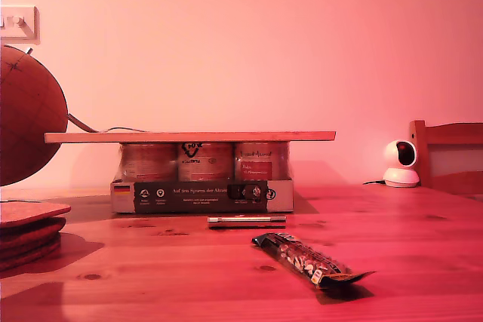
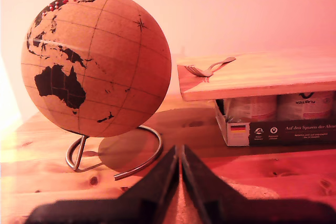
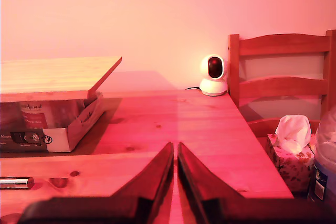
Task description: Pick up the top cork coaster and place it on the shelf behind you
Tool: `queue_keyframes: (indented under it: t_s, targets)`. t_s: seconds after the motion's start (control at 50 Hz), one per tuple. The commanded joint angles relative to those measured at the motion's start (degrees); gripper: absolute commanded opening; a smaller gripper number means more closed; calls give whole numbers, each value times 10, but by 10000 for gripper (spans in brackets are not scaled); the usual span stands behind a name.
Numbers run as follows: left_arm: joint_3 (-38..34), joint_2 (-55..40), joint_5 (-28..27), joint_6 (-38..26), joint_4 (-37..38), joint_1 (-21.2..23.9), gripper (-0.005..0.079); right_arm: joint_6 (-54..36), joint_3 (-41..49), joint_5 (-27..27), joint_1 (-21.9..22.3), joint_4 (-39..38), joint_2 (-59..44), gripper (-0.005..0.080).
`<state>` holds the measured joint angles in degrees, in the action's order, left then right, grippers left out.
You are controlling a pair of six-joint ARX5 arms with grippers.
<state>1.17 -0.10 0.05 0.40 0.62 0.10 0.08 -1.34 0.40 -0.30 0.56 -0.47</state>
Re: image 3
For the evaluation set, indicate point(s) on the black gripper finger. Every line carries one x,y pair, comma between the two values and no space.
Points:
199,179
149,182

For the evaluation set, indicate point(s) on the light wooden shelf board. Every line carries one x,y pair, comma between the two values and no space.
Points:
52,77

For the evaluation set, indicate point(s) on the floral tissue box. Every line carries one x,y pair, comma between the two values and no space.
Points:
291,169

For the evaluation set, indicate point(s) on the cardboard tray with dark print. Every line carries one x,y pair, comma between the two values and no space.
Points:
56,138

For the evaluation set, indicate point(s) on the white paper tissue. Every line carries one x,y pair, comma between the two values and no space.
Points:
292,129

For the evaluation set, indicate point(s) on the clear plastic tub blue label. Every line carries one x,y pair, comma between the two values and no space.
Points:
326,155

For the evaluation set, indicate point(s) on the food can with red label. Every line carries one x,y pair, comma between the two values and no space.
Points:
35,116

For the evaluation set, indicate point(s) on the silver metal tube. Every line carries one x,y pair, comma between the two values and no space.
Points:
15,182

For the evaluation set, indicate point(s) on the wooden chair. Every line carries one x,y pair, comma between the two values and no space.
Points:
283,44

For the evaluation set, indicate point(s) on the white round security camera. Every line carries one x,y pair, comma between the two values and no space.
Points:
213,82

